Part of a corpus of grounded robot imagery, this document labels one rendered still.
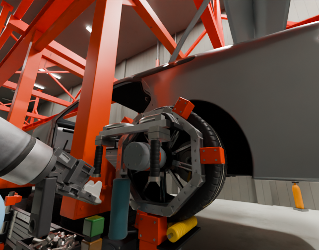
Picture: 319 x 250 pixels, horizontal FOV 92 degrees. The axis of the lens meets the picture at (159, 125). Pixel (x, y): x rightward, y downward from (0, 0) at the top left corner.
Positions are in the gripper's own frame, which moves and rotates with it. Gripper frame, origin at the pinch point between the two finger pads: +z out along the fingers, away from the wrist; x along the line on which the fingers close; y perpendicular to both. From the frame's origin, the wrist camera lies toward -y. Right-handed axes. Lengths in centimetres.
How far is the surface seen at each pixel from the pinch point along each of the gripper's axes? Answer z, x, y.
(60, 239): 3.7, 12.8, -10.7
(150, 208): 36.8, 3.6, 7.8
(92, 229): -1.5, -4.3, -6.1
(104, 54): -14, 43, 96
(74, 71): 18, 232, 221
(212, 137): 28, -28, 42
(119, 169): 30.9, 27.7, 24.9
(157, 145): 4.5, -12.9, 22.8
